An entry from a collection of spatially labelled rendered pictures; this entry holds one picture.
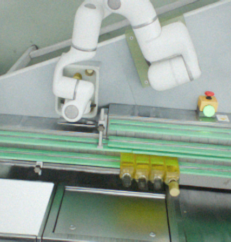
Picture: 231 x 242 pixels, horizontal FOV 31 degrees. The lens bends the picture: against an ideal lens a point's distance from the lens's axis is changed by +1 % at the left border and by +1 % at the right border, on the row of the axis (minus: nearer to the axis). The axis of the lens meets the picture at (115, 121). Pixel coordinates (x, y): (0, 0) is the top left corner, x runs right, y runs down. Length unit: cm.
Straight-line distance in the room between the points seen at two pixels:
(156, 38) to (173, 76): 14
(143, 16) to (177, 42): 14
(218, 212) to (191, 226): 16
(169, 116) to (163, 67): 40
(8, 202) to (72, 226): 27
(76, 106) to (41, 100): 42
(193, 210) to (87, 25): 85
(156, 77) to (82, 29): 28
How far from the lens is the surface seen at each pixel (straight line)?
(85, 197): 167
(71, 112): 146
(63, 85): 145
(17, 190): 171
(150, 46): 134
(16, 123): 182
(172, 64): 138
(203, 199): 183
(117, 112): 173
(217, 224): 171
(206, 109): 174
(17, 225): 155
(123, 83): 178
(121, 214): 161
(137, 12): 130
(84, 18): 134
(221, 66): 180
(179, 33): 133
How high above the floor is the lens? 243
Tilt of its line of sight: 65 degrees down
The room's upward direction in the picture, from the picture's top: 175 degrees counter-clockwise
